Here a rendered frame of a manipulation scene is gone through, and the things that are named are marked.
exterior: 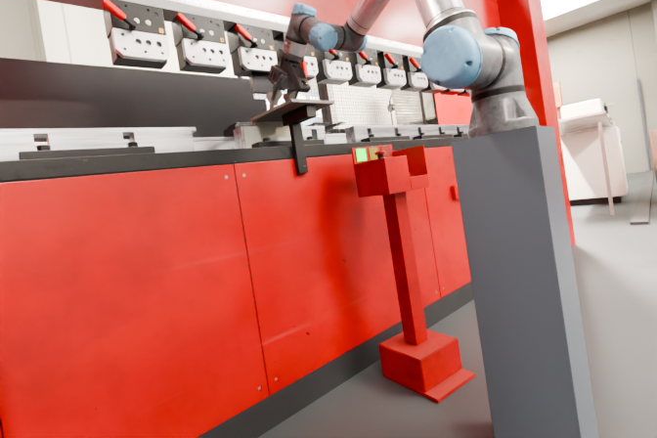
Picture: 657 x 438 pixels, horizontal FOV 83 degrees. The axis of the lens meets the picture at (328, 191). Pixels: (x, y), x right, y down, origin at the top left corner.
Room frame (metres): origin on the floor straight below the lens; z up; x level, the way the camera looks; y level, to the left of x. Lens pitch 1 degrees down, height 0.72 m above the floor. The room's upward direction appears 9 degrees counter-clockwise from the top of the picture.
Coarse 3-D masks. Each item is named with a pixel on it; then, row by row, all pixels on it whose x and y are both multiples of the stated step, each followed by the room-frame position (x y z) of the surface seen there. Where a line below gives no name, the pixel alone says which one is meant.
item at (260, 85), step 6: (252, 72) 1.37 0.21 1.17; (252, 78) 1.37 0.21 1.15; (258, 78) 1.39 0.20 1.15; (264, 78) 1.41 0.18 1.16; (252, 84) 1.37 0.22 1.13; (258, 84) 1.39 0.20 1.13; (264, 84) 1.40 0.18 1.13; (270, 84) 1.42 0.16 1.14; (252, 90) 1.38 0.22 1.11; (258, 90) 1.38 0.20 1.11; (264, 90) 1.40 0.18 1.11; (270, 90) 1.42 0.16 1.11; (258, 96) 1.39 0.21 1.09; (264, 96) 1.41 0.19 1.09
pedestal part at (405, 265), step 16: (384, 208) 1.32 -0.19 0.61; (400, 208) 1.28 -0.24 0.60; (400, 224) 1.28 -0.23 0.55; (400, 240) 1.28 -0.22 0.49; (400, 256) 1.29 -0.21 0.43; (400, 272) 1.29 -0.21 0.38; (416, 272) 1.30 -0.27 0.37; (400, 288) 1.31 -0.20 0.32; (416, 288) 1.30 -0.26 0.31; (400, 304) 1.32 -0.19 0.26; (416, 304) 1.29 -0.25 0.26; (416, 320) 1.28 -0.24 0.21; (416, 336) 1.28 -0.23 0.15
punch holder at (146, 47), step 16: (112, 0) 1.06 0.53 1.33; (112, 16) 1.06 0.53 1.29; (128, 16) 1.08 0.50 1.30; (144, 16) 1.11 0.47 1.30; (160, 16) 1.14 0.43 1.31; (112, 32) 1.06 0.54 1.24; (128, 32) 1.08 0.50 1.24; (144, 32) 1.11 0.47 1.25; (160, 32) 1.14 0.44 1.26; (112, 48) 1.09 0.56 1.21; (128, 48) 1.07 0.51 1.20; (144, 48) 1.10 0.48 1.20; (160, 48) 1.13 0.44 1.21; (112, 64) 1.11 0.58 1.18; (128, 64) 1.13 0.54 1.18; (144, 64) 1.14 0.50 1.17; (160, 64) 1.16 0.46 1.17
